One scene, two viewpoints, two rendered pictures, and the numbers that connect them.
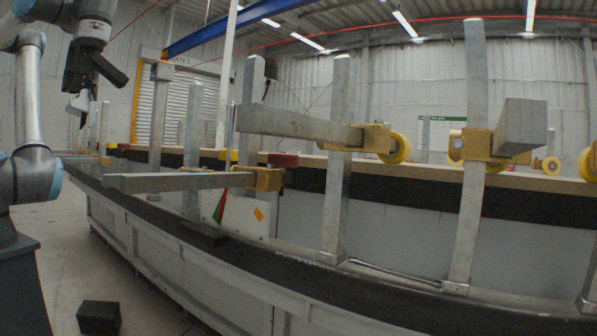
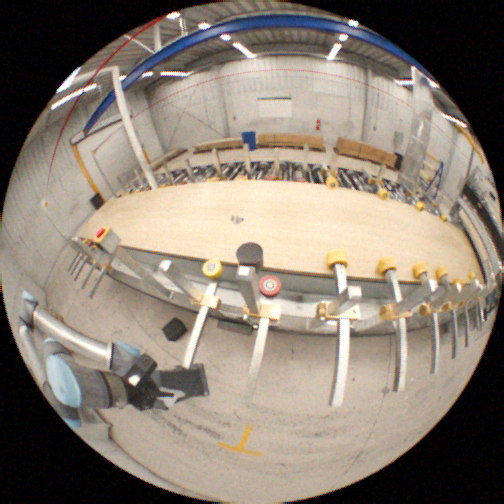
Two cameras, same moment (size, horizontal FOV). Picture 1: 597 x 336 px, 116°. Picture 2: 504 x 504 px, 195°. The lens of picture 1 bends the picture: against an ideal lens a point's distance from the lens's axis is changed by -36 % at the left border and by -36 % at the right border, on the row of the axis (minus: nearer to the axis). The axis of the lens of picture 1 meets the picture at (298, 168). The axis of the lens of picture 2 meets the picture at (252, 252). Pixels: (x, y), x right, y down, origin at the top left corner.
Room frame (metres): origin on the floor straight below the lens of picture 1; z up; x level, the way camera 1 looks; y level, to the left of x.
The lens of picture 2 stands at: (0.55, 0.15, 1.40)
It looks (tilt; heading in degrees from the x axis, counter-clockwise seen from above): 52 degrees down; 344
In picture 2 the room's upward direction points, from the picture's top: 9 degrees counter-clockwise
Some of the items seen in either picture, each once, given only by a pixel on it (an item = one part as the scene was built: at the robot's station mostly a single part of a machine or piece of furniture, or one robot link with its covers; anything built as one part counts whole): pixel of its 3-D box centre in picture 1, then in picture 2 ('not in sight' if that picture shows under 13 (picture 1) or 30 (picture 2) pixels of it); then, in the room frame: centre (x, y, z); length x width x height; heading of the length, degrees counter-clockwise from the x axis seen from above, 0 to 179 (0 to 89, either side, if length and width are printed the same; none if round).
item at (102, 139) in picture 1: (102, 142); (96, 258); (1.43, 1.14, 0.91); 0.04 x 0.04 x 0.48; 54
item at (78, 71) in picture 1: (82, 69); (133, 391); (0.53, 0.51, 1.08); 0.09 x 0.08 x 0.12; 141
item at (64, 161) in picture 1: (92, 161); (102, 274); (1.35, 1.15, 0.80); 0.44 x 0.03 x 0.04; 144
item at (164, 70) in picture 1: (161, 73); (107, 240); (1.00, 0.54, 1.18); 0.07 x 0.07 x 0.08; 54
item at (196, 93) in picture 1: (191, 160); (195, 295); (0.85, 0.33, 0.87); 0.04 x 0.04 x 0.48; 54
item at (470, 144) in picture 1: (490, 146); (395, 312); (0.40, -0.30, 0.95); 0.14 x 0.06 x 0.05; 54
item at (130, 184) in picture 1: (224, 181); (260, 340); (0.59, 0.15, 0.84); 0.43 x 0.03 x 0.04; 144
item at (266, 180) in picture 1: (254, 177); (261, 310); (0.69, 0.10, 0.85); 0.14 x 0.06 x 0.05; 54
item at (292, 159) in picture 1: (282, 173); (269, 290); (0.75, 0.04, 0.85); 0.08 x 0.08 x 0.11
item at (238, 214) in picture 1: (229, 213); (249, 320); (0.70, 0.16, 0.75); 0.26 x 0.01 x 0.10; 54
